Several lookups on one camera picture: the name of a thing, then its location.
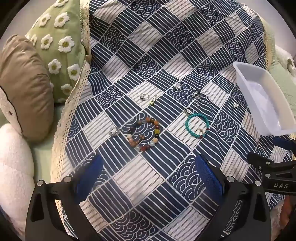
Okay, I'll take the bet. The pale green quilt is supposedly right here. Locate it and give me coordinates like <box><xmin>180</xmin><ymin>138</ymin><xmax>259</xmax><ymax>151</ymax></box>
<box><xmin>262</xmin><ymin>20</ymin><xmax>296</xmax><ymax>121</ymax></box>

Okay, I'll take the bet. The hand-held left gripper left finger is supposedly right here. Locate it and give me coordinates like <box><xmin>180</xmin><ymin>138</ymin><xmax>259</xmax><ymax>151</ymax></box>
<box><xmin>25</xmin><ymin>154</ymin><xmax>104</xmax><ymax>241</ymax></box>

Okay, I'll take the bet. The blue patterned cloth lace trim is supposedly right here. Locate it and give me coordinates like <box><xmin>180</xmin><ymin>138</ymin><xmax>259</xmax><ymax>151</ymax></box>
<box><xmin>50</xmin><ymin>0</ymin><xmax>287</xmax><ymax>241</ymax></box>

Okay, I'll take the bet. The tan cushion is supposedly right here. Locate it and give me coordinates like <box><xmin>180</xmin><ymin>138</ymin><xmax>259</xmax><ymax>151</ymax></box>
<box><xmin>0</xmin><ymin>35</ymin><xmax>55</xmax><ymax>142</ymax></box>

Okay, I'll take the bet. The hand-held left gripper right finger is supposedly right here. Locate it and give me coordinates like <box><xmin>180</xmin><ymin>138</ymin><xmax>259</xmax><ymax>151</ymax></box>
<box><xmin>195</xmin><ymin>154</ymin><xmax>272</xmax><ymax>241</ymax></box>

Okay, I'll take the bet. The turquoise bead bracelet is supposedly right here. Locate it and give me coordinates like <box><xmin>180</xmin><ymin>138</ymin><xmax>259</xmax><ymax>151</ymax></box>
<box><xmin>185</xmin><ymin>112</ymin><xmax>211</xmax><ymax>139</ymax></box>

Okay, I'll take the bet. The multicolour bead bracelet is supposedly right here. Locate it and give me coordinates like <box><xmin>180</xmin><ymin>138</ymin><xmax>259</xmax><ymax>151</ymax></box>
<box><xmin>127</xmin><ymin>117</ymin><xmax>162</xmax><ymax>153</ymax></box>

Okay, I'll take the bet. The green daisy pillow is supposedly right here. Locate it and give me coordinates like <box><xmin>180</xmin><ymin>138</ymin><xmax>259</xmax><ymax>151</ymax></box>
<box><xmin>24</xmin><ymin>0</ymin><xmax>92</xmax><ymax>103</ymax></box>

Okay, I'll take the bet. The pale green bed sheet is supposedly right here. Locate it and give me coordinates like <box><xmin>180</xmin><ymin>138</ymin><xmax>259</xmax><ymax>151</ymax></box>
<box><xmin>30</xmin><ymin>102</ymin><xmax>66</xmax><ymax>183</ymax></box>

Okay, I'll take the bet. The white plush toy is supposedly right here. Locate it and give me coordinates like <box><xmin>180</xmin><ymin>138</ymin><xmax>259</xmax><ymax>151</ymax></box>
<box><xmin>275</xmin><ymin>46</ymin><xmax>296</xmax><ymax>72</ymax></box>

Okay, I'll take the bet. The white fluffy cushion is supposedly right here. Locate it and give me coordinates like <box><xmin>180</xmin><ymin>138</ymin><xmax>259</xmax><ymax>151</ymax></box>
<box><xmin>0</xmin><ymin>124</ymin><xmax>35</xmax><ymax>232</ymax></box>

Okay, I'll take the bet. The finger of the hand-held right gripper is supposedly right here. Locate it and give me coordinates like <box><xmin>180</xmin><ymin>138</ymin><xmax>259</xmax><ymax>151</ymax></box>
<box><xmin>272</xmin><ymin>136</ymin><xmax>296</xmax><ymax>160</ymax></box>
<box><xmin>246</xmin><ymin>152</ymin><xmax>296</xmax><ymax>173</ymax></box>

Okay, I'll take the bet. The white plastic tray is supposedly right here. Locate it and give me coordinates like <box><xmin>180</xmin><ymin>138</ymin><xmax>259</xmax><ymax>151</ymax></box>
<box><xmin>232</xmin><ymin>61</ymin><xmax>296</xmax><ymax>137</ymax></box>

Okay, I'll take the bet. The person's right forearm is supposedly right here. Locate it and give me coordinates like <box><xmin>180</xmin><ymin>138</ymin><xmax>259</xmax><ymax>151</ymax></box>
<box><xmin>279</xmin><ymin>197</ymin><xmax>296</xmax><ymax>234</ymax></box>

